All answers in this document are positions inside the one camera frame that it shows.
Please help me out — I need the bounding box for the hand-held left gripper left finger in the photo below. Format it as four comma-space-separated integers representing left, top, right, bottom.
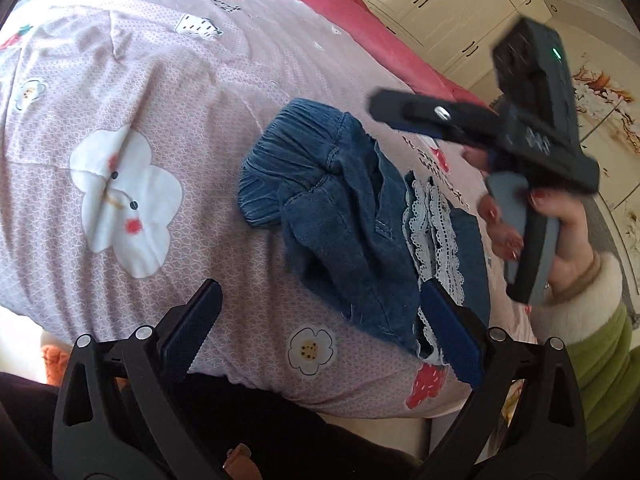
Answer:
51, 278, 223, 480

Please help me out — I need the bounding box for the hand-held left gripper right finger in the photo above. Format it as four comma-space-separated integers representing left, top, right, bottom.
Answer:
415, 279, 588, 480

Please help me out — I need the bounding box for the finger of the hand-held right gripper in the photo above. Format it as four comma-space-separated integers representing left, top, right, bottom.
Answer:
387, 117, 501, 156
369, 89, 506, 133

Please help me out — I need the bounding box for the blue denim pants lace trim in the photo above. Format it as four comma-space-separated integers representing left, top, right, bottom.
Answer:
237, 98, 493, 361

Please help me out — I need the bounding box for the person's right forearm green sleeve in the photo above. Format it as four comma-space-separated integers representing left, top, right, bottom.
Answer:
530, 252, 640, 461

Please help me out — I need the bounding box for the person's right hand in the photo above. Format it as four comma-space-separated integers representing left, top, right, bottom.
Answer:
462, 145, 591, 306

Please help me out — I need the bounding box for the person's left hand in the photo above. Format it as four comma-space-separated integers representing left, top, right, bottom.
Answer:
222, 442, 263, 480

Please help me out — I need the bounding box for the pink quilt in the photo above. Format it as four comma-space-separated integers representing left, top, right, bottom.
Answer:
202, 0, 501, 111

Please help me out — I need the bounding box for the white wardrobe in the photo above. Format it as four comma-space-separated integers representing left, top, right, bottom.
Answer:
345, 0, 576, 92

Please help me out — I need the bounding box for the orange cloth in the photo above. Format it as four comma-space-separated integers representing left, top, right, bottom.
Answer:
40, 344, 128, 392

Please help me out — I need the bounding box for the person's leg in dark trousers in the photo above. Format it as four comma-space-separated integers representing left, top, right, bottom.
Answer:
0, 370, 431, 480

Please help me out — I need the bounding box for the pink strawberry print bed sheet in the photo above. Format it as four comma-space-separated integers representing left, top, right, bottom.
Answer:
0, 0, 538, 418

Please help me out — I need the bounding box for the floral wall painting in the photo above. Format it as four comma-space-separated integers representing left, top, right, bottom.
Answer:
567, 57, 640, 171

